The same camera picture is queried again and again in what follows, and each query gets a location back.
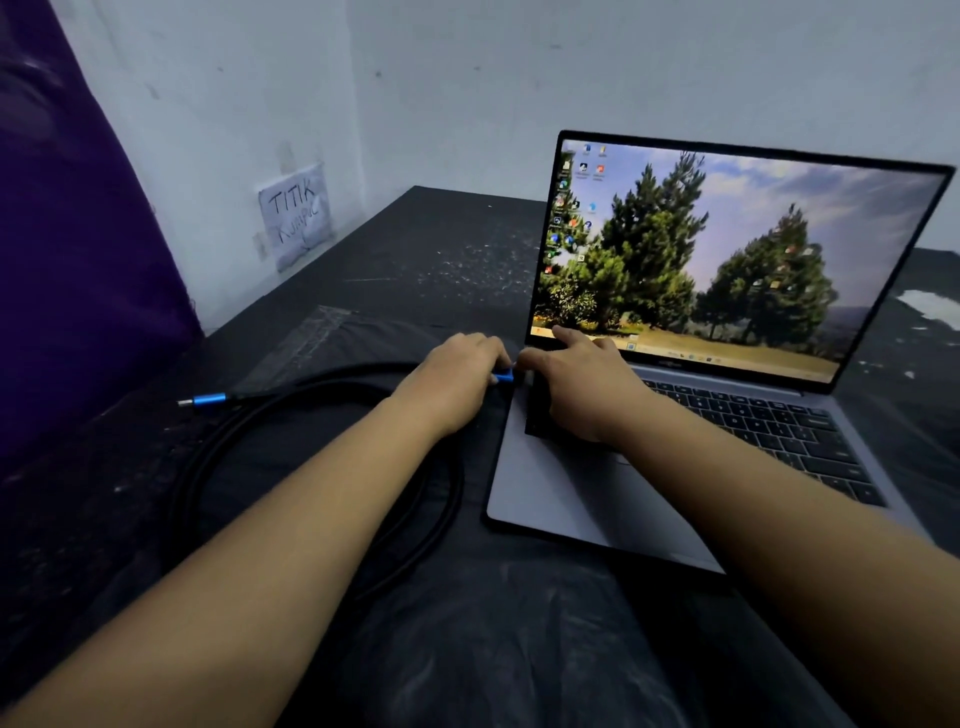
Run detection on white handwritten paper note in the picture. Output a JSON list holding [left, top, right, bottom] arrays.
[[257, 162, 335, 273]]

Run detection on black plastic table cover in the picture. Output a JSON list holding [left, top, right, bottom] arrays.
[[0, 185, 960, 728]]

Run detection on black cable with blue plugs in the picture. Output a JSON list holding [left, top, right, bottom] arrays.
[[168, 359, 519, 601]]

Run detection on purple cloth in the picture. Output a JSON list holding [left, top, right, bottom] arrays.
[[0, 0, 205, 481]]

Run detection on grey laptop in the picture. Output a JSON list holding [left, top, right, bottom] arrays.
[[483, 129, 958, 577]]

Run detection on person's right hand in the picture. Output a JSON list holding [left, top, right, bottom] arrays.
[[515, 323, 655, 448]]

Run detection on person's left forearm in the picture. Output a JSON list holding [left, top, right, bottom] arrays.
[[0, 397, 455, 728]]

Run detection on person's right forearm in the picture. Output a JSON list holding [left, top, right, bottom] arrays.
[[607, 395, 960, 728]]

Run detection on person's left hand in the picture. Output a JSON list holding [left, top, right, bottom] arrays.
[[389, 331, 514, 441]]

